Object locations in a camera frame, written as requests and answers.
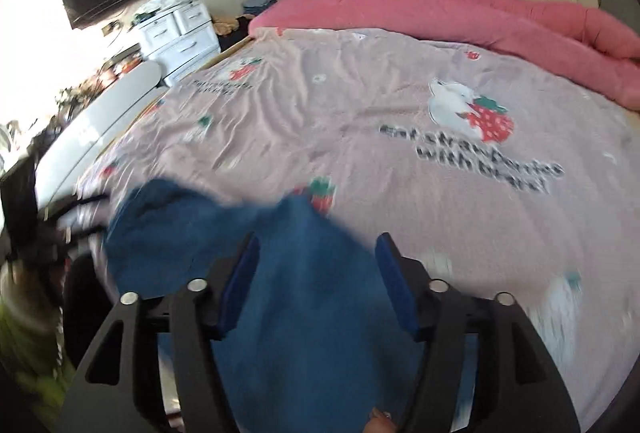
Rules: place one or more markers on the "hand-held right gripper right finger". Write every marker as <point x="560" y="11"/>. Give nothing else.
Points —
<point x="397" y="283"/>

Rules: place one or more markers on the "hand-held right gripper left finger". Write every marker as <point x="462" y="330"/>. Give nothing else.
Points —
<point x="240" y="283"/>

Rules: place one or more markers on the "blue denim pants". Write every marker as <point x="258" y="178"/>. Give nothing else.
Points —
<point x="310" y="293"/>

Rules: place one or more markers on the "person's left forearm green sleeve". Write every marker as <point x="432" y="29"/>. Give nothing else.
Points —
<point x="30" y="343"/>

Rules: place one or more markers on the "white curved bed footboard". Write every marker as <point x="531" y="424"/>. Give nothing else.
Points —
<point x="100" y="113"/>

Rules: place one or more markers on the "shelf of small items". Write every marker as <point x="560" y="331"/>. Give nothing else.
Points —
<point x="95" y="80"/>

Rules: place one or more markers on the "pink printed bed sheet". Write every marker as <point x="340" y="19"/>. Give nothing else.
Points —
<point x="350" y="113"/>

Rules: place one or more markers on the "white drawer dresser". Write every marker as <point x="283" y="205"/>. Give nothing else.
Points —
<point x="175" y="38"/>

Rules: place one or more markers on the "brown plush toy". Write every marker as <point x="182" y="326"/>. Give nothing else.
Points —
<point x="225" y="25"/>

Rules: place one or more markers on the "pink quilt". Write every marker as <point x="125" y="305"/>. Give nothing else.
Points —
<point x="400" y="8"/>

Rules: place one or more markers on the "blue cloth pile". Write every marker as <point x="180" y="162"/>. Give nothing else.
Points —
<point x="260" y="4"/>

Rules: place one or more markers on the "wall socket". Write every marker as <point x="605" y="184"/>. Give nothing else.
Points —
<point x="111" y="29"/>

